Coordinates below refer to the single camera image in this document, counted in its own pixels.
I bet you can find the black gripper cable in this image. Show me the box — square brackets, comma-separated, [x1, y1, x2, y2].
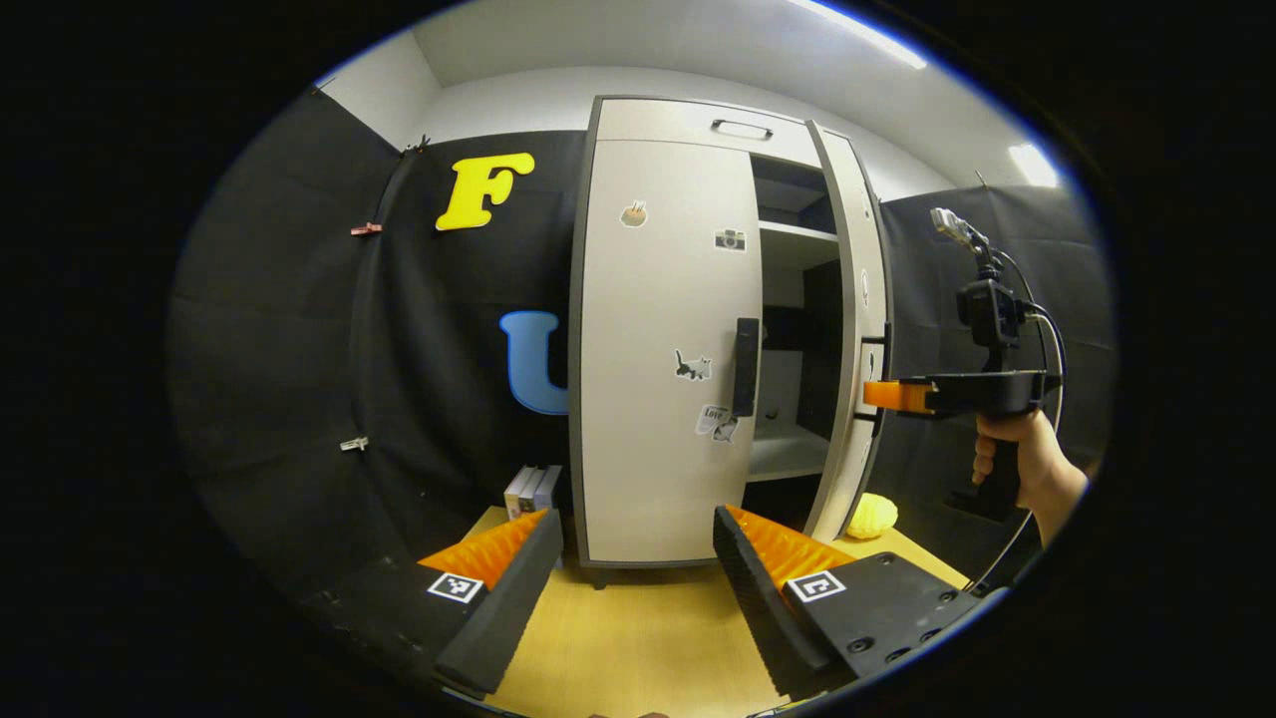
[962, 249, 1070, 597]

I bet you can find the white cabinet shelf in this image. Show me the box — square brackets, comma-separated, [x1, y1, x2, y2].
[758, 219, 840, 270]
[746, 424, 833, 483]

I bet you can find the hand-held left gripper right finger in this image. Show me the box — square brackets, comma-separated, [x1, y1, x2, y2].
[712, 504, 1003, 701]

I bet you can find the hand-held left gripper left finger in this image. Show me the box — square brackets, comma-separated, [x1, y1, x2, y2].
[299, 509, 564, 699]

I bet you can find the beige cabinet door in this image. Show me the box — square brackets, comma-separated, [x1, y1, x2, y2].
[581, 140, 764, 564]
[805, 120, 893, 542]

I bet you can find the beige double-door shoe cabinet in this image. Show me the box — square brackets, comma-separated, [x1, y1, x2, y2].
[568, 95, 895, 591]

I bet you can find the black door handle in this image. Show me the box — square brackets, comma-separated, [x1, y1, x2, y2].
[733, 317, 761, 418]
[857, 324, 891, 432]

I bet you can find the beige cabinet drawer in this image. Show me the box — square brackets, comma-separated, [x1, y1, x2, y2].
[595, 98, 823, 169]

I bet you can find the yellow ribbed toy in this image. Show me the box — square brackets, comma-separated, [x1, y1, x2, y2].
[845, 493, 899, 540]

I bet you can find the short ceiling light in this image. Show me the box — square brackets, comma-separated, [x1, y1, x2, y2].
[1009, 143, 1060, 188]

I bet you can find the black backdrop cloth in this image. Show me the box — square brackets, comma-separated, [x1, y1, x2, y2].
[167, 88, 1116, 639]

